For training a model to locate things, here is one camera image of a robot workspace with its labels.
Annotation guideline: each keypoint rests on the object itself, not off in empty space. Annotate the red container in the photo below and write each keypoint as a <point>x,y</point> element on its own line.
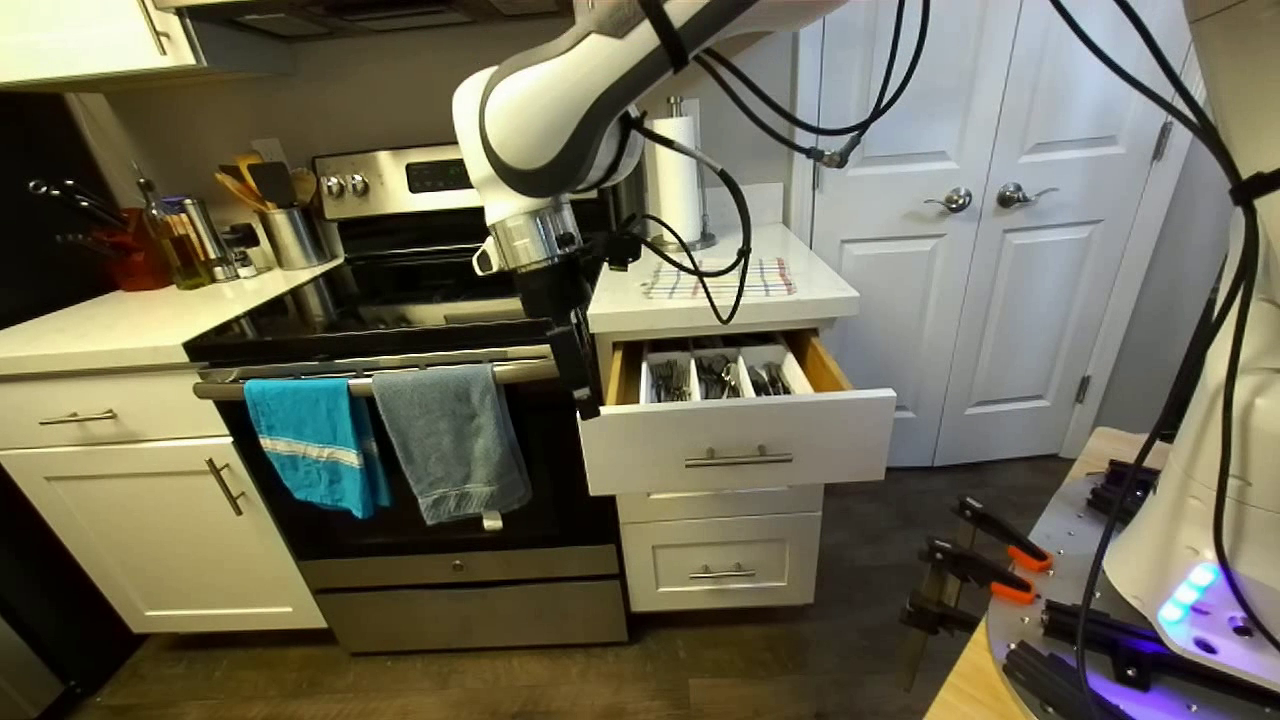
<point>132,255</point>

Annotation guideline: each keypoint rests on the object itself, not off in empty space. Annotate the oil bottle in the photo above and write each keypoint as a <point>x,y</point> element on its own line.
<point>179,247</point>

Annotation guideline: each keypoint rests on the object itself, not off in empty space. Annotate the stainless steel black oven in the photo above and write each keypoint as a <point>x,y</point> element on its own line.
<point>401,560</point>

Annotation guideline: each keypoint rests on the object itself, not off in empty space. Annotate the silver shaker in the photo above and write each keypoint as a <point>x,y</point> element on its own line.
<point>209,240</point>

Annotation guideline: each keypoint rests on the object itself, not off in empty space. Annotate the blue towel with white stripe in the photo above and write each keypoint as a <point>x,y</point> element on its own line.
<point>314,447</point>

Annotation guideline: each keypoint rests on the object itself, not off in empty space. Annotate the white panel door with lever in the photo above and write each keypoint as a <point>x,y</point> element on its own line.
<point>906,295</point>
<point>1053,305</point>

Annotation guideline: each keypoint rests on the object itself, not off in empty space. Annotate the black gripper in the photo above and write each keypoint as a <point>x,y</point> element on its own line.
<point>565,302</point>

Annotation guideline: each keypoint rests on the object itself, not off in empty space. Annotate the deep white drawer front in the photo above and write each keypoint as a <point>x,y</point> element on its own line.
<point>722,560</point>

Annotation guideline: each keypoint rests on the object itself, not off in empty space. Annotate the small black box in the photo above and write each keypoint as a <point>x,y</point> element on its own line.
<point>1122,489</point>

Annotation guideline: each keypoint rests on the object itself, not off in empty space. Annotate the black clamp on plate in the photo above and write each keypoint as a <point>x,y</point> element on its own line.
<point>1064,664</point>

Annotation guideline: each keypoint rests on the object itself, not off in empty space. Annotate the silver cutlery piece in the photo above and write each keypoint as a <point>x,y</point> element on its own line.
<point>762,277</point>
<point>787,277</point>
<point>653,282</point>

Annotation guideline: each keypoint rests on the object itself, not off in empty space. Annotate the white base cabinet with door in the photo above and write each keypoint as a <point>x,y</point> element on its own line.
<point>132,533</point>

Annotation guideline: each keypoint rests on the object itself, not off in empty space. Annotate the grey towel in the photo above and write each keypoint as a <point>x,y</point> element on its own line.
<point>451,447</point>

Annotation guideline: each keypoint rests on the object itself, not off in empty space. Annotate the dark range hood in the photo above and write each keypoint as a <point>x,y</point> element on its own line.
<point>375,19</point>

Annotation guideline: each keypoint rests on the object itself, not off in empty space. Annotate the utensil crock with cooking utensils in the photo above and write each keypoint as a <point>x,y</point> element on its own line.
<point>284,224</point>

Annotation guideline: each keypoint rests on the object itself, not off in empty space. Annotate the grey metal mounting plate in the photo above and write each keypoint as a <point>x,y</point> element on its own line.
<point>1053,584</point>

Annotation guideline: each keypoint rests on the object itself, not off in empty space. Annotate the white cutlery organizer tray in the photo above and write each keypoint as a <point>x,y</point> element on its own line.
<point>722,372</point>

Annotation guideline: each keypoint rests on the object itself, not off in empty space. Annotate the white drawer cabinet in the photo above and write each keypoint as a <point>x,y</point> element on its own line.
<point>787,305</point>

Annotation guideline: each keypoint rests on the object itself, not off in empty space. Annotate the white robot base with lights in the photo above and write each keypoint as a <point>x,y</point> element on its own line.
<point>1201,533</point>

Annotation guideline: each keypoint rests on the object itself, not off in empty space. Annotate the white paper towel roll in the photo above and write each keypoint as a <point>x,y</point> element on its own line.
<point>678,180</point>

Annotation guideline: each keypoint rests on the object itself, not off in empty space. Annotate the white drawer with cutlery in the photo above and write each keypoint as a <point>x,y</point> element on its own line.
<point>735,434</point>

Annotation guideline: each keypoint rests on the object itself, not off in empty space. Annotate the black countertop appliance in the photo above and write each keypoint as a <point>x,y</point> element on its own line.
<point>46,212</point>

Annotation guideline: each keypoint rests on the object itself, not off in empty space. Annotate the small dark jar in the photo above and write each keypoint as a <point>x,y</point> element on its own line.
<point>245,251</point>

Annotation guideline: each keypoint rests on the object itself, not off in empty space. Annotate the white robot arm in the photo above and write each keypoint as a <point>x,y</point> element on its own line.
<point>563,107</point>

